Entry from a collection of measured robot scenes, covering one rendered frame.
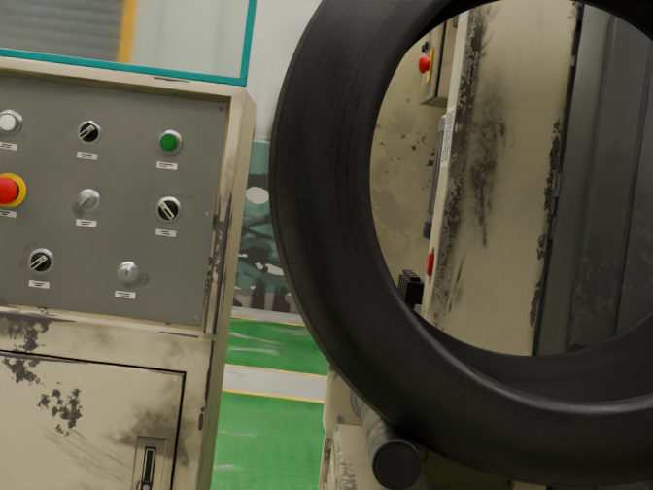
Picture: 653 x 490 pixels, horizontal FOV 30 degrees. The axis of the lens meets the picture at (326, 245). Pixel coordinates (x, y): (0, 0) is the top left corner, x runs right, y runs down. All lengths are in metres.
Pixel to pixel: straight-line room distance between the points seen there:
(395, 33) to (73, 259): 0.92
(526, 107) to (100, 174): 0.69
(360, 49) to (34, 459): 1.00
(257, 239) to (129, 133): 8.47
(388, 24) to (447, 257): 0.47
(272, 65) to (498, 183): 8.97
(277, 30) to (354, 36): 9.37
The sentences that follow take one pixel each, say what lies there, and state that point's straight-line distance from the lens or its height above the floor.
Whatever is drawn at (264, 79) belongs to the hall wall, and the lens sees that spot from 10.39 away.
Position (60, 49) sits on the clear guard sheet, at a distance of 1.86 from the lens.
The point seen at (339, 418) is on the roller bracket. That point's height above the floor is 0.87.
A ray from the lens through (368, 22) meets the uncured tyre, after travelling 1.07.
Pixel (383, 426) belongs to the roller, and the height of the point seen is 0.92.
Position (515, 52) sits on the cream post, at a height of 1.33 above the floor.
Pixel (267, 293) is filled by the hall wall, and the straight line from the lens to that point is 10.30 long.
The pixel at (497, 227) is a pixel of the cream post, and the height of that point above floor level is 1.12.
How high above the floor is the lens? 1.15
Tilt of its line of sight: 3 degrees down
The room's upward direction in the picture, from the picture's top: 7 degrees clockwise
